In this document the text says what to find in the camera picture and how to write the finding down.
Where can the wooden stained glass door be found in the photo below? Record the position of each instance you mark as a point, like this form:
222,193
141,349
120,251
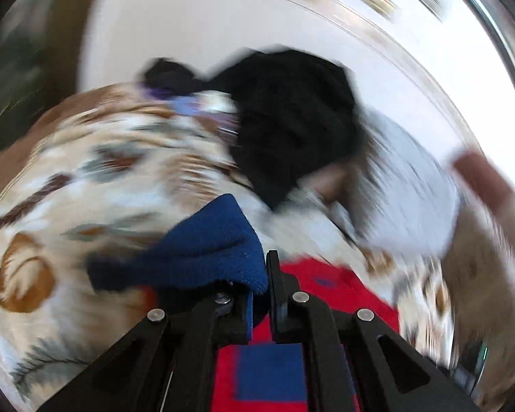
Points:
40,46

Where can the red and blue knit sweater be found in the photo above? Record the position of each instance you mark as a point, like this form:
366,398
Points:
218,245

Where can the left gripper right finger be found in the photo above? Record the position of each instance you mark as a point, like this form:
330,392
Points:
355,362

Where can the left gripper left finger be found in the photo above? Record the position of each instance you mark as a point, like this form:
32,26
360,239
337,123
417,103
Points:
167,362

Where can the leaf pattern fleece blanket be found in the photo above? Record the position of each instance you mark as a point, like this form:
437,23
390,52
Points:
119,176

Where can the black garment pile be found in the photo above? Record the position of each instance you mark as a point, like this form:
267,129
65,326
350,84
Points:
296,115

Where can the brown padded headboard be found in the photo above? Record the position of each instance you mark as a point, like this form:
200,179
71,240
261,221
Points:
484,180

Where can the striped beige bolster cushion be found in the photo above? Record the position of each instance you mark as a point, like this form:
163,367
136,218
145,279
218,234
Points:
479,270

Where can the brown ruffled bed sheet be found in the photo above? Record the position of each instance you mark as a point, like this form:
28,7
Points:
14,158

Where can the purple patterned cloth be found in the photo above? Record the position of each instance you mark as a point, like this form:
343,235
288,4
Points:
214,110

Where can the small black cloth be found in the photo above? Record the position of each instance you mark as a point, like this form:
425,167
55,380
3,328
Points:
168,78

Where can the grey quilted pillow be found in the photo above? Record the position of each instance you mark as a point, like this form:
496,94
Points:
402,200

